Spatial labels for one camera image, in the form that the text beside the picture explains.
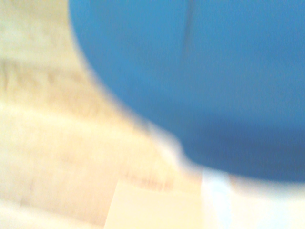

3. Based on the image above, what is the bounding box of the clear pitcher with blue lid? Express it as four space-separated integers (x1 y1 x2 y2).
68 0 305 229

